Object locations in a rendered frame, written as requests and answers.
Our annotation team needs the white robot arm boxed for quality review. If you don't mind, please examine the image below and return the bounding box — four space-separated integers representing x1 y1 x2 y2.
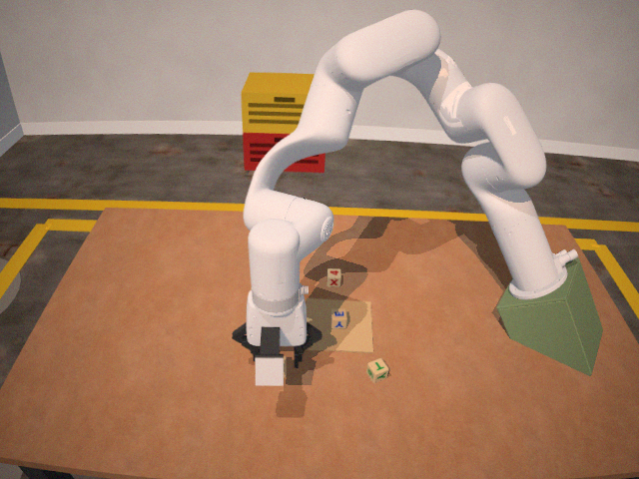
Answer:
244 10 578 313

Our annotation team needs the tan flat mat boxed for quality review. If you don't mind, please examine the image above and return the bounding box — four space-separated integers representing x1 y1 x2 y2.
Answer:
306 298 373 353

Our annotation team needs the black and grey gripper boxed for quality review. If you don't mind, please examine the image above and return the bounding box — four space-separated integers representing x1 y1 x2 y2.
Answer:
232 291 322 368

